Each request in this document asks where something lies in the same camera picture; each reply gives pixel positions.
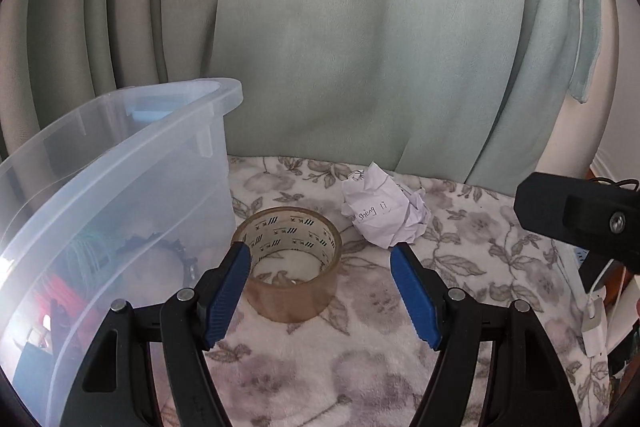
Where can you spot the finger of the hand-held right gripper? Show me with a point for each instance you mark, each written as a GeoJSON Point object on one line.
{"type": "Point", "coordinates": [565, 212]}

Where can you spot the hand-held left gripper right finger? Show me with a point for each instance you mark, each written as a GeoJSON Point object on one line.
{"type": "Point", "coordinates": [417, 302]}

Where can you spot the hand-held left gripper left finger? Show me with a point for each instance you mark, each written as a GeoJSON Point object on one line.
{"type": "Point", "coordinates": [225, 302]}

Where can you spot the black studded headband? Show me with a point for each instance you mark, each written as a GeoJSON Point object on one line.
{"type": "Point", "coordinates": [187, 267]}

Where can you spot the clear packing tape roll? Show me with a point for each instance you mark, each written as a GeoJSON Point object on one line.
{"type": "Point", "coordinates": [290, 302]}

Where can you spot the white paper ball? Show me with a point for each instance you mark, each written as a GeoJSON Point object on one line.
{"type": "Point", "coordinates": [385, 217]}

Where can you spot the teal bangle set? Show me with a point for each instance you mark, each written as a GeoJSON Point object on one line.
{"type": "Point", "coordinates": [87, 252]}

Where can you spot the clear plastic storage container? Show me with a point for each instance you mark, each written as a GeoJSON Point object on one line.
{"type": "Point", "coordinates": [150, 167]}

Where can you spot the pink bangle set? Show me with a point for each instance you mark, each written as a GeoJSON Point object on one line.
{"type": "Point", "coordinates": [65, 297]}

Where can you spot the white power strip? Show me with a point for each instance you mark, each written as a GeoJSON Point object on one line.
{"type": "Point", "coordinates": [572, 264]}

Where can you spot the floral fleece blanket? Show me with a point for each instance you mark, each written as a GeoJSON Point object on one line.
{"type": "Point", "coordinates": [325, 372]}

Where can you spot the white charger block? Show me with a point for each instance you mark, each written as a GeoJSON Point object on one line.
{"type": "Point", "coordinates": [595, 327]}

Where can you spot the grey green curtain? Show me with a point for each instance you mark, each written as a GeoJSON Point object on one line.
{"type": "Point", "coordinates": [350, 32]}

